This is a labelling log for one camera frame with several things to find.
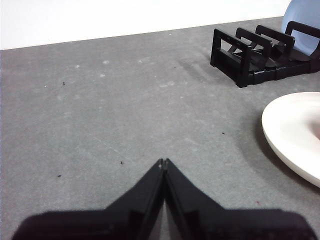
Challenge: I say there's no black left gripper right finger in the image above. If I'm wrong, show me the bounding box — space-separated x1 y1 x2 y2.
162 157 317 240

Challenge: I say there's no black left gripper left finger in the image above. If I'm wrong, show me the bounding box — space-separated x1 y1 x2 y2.
11 157 166 240

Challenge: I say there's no cream yellow plate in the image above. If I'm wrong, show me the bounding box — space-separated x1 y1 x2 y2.
261 91 320 189

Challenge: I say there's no black plate rack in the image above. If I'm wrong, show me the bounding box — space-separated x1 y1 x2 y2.
209 20 320 89

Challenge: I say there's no blue plate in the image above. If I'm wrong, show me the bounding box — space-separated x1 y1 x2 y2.
281 0 320 57

